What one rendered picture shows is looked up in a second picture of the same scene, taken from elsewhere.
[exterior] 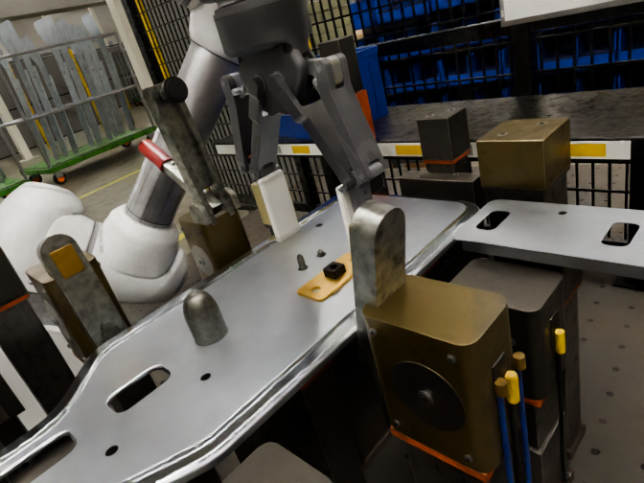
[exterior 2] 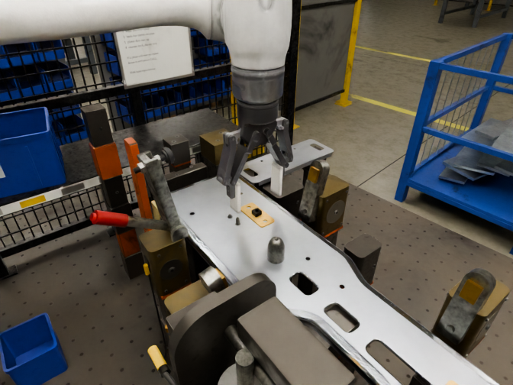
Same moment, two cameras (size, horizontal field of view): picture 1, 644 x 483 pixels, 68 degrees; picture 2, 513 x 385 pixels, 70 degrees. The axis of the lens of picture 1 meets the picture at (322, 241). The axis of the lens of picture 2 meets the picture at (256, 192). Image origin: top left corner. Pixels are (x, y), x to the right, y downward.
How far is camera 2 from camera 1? 78 cm
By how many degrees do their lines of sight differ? 74
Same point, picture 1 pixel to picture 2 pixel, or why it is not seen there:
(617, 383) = not seen: hidden behind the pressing
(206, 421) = (335, 257)
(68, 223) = not seen: outside the picture
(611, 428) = not seen: hidden behind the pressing
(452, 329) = (341, 185)
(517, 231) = (265, 170)
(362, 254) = (324, 176)
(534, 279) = (286, 181)
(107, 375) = (285, 299)
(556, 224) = (268, 164)
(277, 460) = (353, 244)
